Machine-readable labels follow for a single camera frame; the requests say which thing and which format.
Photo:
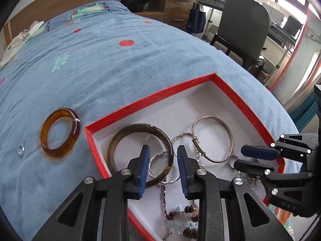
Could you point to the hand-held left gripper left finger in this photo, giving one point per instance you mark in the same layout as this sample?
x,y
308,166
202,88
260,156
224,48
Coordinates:
x,y
144,170

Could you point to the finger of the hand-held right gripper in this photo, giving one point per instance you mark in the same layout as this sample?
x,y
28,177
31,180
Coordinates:
x,y
250,167
258,152

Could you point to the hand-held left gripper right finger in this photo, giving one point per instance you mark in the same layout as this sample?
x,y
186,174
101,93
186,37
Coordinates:
x,y
183,173

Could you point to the silver twisted hoop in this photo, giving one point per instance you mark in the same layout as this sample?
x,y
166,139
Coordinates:
x,y
173,180
151,167

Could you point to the silver pendant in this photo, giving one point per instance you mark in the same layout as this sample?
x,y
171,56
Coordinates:
x,y
249,180

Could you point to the thin silver bangle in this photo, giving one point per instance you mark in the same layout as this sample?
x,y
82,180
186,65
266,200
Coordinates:
x,y
230,135

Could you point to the dark brown bangle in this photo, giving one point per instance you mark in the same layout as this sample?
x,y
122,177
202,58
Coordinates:
x,y
112,150

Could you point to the red jewelry box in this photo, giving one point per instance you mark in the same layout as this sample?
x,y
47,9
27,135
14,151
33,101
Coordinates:
x,y
225,110

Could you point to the teal curtain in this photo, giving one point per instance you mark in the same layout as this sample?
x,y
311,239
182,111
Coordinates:
x,y
304,115

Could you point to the printed blue blanket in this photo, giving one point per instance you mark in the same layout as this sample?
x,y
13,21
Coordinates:
x,y
125,80

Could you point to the amber bangle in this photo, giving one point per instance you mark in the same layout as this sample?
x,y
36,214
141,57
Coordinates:
x,y
44,135

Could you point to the white desk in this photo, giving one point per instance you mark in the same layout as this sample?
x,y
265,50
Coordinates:
x,y
278,42

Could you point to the dark chair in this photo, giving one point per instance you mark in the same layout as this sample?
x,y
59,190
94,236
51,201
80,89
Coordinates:
x,y
240,25

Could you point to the black monitor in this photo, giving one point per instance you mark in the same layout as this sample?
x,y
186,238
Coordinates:
x,y
293,26

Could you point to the dark blue bag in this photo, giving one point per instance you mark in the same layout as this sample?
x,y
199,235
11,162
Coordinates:
x,y
195,20

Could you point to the grey desk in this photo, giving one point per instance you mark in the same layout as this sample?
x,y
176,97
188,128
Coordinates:
x,y
208,1

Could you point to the wooden drawer cabinet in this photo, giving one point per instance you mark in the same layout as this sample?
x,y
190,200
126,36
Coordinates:
x,y
175,5

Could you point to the black backpack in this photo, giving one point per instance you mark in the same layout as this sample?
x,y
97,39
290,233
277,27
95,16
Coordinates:
x,y
136,0

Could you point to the white garment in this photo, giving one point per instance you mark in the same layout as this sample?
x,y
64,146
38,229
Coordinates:
x,y
17,42

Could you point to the wooden headboard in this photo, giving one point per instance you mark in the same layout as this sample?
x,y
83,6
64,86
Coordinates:
x,y
62,0

